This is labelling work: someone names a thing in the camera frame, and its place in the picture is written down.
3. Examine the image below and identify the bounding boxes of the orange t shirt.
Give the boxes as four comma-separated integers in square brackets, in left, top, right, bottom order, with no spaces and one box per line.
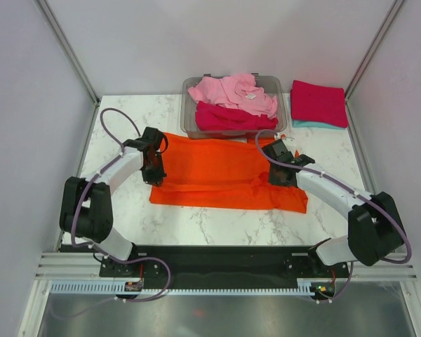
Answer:
[149,133,308,213]

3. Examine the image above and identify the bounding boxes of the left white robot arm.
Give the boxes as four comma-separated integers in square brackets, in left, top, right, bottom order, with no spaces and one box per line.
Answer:
[59,127,168,276]

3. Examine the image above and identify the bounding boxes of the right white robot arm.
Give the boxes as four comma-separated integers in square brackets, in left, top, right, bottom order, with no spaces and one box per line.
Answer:
[262,140,409,277]

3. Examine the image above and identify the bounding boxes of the folded teal t shirt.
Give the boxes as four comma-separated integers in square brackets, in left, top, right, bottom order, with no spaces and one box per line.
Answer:
[292,119,345,130]

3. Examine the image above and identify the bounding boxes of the folded magenta t shirt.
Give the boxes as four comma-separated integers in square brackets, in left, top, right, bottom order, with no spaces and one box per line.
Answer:
[290,80,349,128]

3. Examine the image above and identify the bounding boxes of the magenta t shirt in bin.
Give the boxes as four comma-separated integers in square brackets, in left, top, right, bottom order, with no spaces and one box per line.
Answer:
[195,101,279,131]

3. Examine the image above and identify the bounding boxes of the clear plastic bin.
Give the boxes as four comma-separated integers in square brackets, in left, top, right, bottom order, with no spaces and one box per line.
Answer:
[180,73,287,139]

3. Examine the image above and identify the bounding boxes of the light pink t shirt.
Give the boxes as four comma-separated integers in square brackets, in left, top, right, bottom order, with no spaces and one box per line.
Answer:
[187,73,278,118]

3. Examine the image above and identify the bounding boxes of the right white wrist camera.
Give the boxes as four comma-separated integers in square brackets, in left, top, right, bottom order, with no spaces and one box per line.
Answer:
[280,136,300,157]

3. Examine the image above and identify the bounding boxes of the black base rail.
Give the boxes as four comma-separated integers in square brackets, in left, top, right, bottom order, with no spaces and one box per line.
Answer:
[100,245,349,289]

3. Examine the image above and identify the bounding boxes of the white slotted cable duct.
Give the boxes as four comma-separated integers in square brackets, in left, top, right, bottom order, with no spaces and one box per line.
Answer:
[50,280,328,296]

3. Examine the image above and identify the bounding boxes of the left aluminium frame post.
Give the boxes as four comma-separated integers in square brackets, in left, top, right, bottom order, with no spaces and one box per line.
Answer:
[34,0,101,105]

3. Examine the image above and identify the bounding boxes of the aluminium frame post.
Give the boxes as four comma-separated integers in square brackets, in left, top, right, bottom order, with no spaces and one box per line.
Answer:
[344,0,406,100]
[34,0,101,105]

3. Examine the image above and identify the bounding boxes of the right aluminium frame post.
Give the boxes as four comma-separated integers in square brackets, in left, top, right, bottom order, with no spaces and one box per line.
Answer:
[344,0,406,100]

